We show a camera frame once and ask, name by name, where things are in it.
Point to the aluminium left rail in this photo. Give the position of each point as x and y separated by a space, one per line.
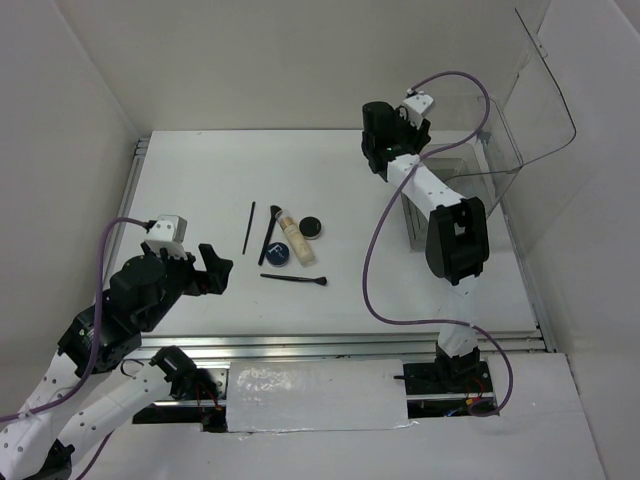
135 170

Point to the clear acrylic makeup organizer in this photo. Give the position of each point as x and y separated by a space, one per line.
528 121

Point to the thin black eyeliner pencil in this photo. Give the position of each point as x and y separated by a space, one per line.
249 227

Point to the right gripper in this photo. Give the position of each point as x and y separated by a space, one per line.
419 136

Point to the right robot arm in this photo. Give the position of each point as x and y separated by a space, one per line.
457 243

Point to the white cover plate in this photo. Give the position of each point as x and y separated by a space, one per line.
327 395

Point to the black powder brush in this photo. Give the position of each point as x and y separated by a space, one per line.
274 210

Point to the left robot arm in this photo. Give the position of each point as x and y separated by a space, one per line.
55 427

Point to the blue lid compact jar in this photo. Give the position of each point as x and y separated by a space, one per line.
277 254

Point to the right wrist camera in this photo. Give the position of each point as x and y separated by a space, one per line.
417 105

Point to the aluminium front rail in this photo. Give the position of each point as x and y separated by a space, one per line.
210 349

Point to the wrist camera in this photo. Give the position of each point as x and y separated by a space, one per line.
164 237
417 105

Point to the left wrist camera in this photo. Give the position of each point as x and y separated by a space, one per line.
164 237

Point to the cream bottle clear cap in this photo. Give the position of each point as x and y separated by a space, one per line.
294 236

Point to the black lid cosmetic jar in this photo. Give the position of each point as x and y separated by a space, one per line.
310 227

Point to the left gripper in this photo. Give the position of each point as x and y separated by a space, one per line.
218 273

